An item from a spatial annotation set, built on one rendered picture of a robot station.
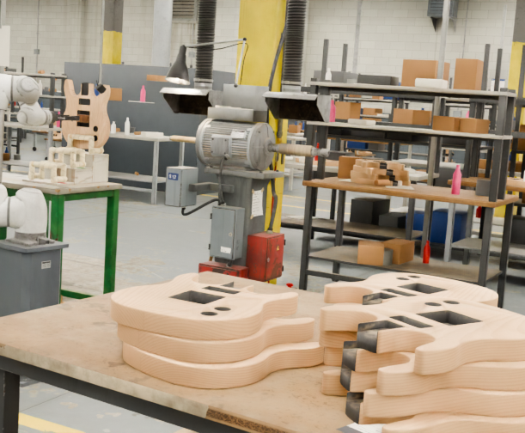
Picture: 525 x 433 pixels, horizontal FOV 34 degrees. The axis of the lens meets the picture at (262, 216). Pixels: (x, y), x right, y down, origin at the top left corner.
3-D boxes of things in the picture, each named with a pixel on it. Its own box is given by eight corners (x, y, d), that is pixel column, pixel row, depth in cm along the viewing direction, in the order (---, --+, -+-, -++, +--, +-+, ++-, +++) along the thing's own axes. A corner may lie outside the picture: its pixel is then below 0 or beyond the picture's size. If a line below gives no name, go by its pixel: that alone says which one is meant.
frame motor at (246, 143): (277, 171, 465) (281, 123, 461) (254, 173, 441) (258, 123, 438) (213, 164, 483) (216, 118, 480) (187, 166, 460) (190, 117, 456)
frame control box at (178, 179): (223, 218, 453) (227, 169, 449) (202, 222, 434) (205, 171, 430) (185, 213, 464) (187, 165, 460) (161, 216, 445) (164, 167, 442)
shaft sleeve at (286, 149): (311, 144, 438) (308, 155, 438) (315, 148, 443) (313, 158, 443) (279, 141, 447) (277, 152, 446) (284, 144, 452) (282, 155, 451)
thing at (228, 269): (246, 324, 456) (250, 256, 451) (234, 328, 445) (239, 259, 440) (205, 315, 468) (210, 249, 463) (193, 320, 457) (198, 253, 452)
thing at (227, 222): (241, 258, 454) (248, 155, 447) (232, 260, 445) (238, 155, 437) (217, 253, 461) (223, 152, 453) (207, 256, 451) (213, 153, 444)
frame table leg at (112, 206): (113, 332, 536) (119, 188, 525) (107, 333, 532) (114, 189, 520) (106, 330, 539) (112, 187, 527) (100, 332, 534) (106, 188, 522)
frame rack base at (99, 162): (108, 181, 531) (109, 154, 528) (92, 183, 517) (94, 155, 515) (74, 177, 543) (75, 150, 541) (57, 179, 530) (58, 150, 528)
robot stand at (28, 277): (21, 387, 426) (26, 249, 417) (-14, 375, 442) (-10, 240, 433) (64, 375, 449) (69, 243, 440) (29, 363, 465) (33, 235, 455)
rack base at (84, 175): (92, 183, 518) (93, 167, 517) (74, 185, 503) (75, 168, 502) (57, 178, 530) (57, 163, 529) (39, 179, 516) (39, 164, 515)
